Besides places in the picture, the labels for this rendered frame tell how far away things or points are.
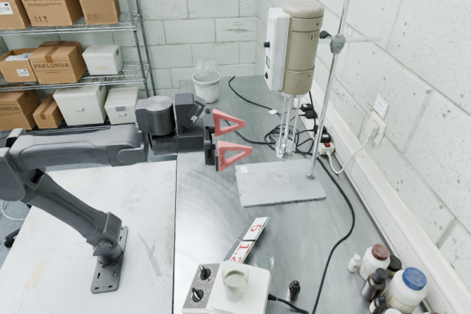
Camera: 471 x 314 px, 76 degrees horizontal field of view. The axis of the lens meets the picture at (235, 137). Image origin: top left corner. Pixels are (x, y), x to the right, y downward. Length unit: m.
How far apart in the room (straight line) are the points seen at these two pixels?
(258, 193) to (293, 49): 0.51
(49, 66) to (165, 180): 1.84
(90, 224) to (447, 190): 0.87
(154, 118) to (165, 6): 2.31
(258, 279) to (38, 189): 0.54
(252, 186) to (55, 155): 0.65
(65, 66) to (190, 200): 1.91
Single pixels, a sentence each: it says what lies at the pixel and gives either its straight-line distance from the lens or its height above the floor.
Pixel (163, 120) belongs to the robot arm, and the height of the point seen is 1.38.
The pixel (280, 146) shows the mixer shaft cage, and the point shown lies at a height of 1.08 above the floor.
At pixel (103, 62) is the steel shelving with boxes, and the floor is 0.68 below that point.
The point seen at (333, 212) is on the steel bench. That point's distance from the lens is 1.09.
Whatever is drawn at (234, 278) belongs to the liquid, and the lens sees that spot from 0.77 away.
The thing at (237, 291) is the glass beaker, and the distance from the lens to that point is 0.74.
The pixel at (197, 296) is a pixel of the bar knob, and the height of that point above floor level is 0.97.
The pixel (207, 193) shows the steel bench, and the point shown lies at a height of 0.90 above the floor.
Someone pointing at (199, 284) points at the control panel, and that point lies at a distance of 0.86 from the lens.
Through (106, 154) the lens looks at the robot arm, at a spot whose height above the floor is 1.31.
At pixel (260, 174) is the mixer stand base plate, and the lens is 1.14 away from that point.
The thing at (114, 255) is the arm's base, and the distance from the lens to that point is 0.96.
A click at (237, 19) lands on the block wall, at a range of 2.92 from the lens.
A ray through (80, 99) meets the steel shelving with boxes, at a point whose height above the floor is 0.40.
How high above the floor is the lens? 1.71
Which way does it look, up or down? 38 degrees down
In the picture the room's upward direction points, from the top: straight up
